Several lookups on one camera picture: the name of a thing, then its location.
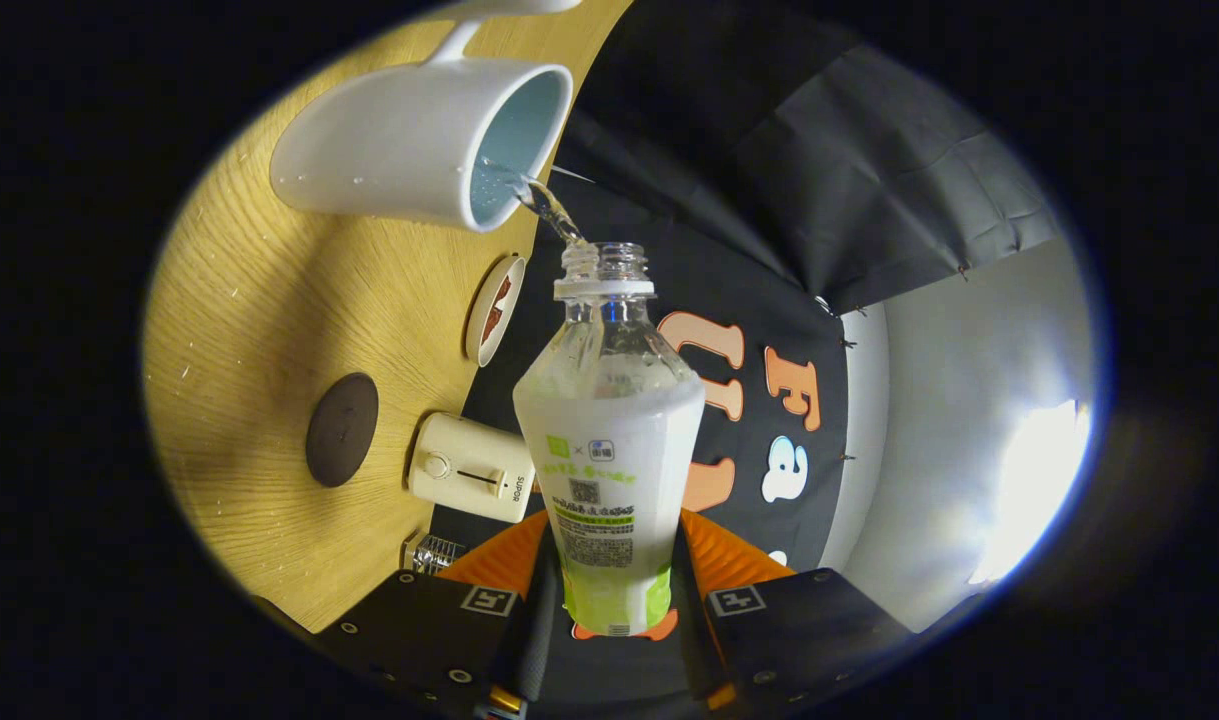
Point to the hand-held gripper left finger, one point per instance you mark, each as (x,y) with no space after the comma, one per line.
(534,640)

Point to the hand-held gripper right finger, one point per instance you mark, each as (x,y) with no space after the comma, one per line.
(691,640)

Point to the clear bottle with white label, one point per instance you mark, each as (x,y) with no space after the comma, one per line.
(609,450)

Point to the dark brown round coaster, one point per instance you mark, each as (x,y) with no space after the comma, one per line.
(342,430)

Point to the clear poured juice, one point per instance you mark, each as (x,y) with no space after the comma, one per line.
(547,205)

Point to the white cup with blue inside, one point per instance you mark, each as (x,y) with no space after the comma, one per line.
(399,140)

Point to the cream white toaster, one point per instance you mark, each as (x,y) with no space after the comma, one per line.
(464,465)

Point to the white oval plate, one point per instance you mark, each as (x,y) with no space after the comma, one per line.
(479,335)

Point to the reddish brown meat portion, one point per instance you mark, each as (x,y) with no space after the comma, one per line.
(496,305)

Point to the wooden table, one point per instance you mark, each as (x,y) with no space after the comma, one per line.
(269,320)

